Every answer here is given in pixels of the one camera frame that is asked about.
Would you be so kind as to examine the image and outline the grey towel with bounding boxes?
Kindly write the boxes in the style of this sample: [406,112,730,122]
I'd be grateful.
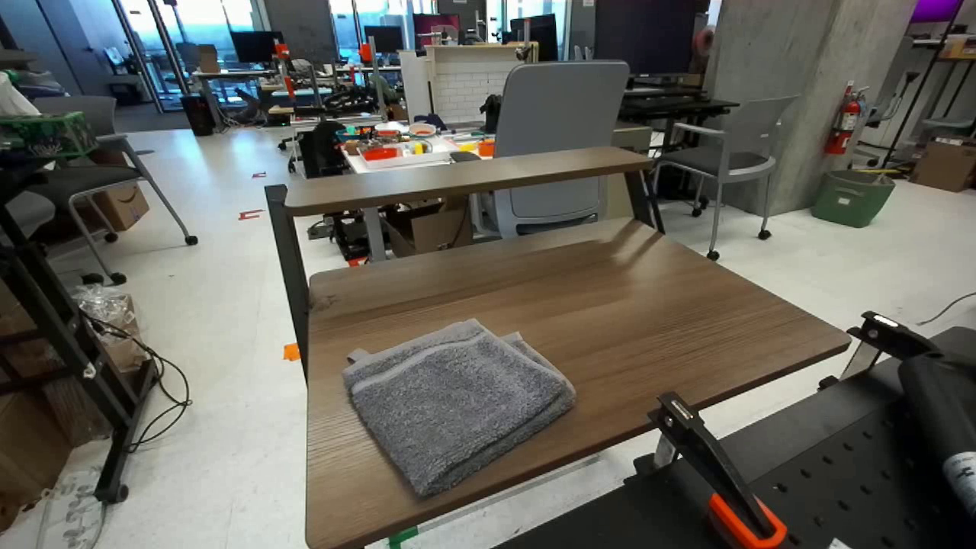
[343,318,580,499]

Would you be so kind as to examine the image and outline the open cardboard box under shelf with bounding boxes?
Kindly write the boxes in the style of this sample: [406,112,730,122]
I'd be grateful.
[386,198,476,257]

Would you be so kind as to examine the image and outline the wooden raised desk shelf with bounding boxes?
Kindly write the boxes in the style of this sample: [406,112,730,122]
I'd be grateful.
[280,143,658,220]

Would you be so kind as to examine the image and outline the white table with colourful items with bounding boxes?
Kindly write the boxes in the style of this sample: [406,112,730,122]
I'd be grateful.
[339,120,499,178]

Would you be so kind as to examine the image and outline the grey office chair backrest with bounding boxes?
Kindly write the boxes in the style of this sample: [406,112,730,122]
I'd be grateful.
[491,58,635,242]

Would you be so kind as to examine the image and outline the white board panel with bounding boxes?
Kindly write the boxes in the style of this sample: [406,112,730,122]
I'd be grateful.
[424,43,544,130]

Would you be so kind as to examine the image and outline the black backpack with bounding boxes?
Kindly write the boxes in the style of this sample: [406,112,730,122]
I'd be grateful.
[297,116,350,180]

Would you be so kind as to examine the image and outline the black computer monitor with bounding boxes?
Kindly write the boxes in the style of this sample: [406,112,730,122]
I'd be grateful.
[227,28,286,69]
[361,22,408,58]
[506,11,563,63]
[408,11,465,56]

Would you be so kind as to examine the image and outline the grey armchair on casters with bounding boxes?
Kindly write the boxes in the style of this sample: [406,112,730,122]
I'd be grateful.
[653,95,802,264]

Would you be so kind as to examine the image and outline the green plastic bin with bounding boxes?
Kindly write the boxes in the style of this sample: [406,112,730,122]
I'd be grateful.
[810,168,897,231]

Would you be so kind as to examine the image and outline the cardboard box under side table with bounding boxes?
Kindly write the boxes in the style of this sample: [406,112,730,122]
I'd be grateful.
[90,180,153,236]

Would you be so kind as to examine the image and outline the clear plastic bag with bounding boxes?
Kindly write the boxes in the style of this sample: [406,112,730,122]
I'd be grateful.
[69,284,140,338]

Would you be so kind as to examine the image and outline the red fire extinguisher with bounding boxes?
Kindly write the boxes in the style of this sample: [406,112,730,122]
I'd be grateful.
[820,82,870,161]

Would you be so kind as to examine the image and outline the black clamp with silver bar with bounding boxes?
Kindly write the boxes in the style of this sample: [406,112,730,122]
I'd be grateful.
[817,309,943,395]

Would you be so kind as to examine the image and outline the grey side table on casters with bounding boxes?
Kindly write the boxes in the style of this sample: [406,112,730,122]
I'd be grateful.
[29,95,203,288]

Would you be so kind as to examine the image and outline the black stand pole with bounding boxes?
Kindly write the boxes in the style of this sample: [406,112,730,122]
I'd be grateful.
[878,20,965,171]

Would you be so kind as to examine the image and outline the brown cardboard box by stand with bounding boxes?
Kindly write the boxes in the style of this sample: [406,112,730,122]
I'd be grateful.
[909,134,976,194]

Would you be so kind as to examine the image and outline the green patterned item on rack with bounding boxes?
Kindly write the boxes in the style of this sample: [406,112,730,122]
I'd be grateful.
[0,108,96,166]

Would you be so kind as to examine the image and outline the black cylinder with white label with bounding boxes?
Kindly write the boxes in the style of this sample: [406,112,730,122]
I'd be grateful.
[897,327,976,521]

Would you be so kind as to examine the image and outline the large cardboard box by rack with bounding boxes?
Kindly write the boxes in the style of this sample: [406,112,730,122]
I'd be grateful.
[0,391,74,532]

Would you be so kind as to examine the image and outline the black clamp with orange handle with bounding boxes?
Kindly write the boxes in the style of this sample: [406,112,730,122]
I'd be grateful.
[648,391,793,549]

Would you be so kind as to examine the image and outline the black floor cables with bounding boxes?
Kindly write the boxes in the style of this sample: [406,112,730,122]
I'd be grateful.
[120,333,197,455]

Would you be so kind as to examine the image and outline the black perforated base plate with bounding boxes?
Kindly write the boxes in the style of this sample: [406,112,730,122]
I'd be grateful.
[497,354,976,549]

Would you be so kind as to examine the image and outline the black metal rack frame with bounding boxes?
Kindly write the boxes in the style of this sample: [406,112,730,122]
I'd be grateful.
[0,171,163,505]

